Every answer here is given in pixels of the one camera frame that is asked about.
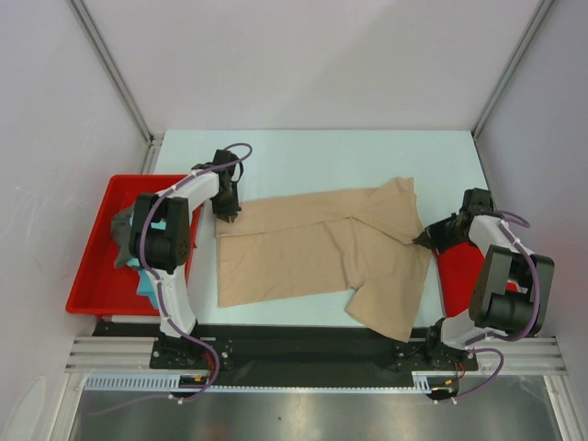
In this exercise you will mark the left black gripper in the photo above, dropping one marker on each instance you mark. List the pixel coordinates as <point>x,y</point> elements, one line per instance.
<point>232,209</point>

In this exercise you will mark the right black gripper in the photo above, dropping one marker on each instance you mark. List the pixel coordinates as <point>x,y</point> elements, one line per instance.
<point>432,235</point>

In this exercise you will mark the beige t shirt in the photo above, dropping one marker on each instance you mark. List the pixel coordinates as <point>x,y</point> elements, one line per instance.
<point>360,239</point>

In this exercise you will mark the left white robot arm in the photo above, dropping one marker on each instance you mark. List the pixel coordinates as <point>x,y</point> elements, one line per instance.
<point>164,254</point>

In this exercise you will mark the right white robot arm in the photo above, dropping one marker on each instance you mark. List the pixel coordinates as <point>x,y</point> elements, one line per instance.
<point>490,226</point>

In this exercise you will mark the folded red t shirt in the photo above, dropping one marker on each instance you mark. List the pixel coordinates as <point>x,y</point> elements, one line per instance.
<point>483,286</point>

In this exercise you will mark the teal t shirt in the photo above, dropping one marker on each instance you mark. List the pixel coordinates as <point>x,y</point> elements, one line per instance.
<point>145,287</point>

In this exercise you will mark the grey t shirt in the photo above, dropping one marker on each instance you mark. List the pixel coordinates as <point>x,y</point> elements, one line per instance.
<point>120,228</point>

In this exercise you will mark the red plastic bin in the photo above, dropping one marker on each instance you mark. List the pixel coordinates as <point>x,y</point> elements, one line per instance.
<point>99,288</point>

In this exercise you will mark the left aluminium corner post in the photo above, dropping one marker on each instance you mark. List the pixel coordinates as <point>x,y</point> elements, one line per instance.
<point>99,45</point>

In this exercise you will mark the aluminium corner post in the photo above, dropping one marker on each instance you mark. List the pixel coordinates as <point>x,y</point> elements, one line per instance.
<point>99,45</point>
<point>521,48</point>

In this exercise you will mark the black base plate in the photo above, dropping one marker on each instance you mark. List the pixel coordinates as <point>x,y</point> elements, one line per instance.
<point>287,352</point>

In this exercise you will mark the white slotted cable duct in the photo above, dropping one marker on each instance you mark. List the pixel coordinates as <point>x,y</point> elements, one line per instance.
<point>404,382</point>

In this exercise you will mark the right aluminium corner post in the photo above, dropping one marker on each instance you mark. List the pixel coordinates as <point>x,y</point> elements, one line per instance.
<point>521,48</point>

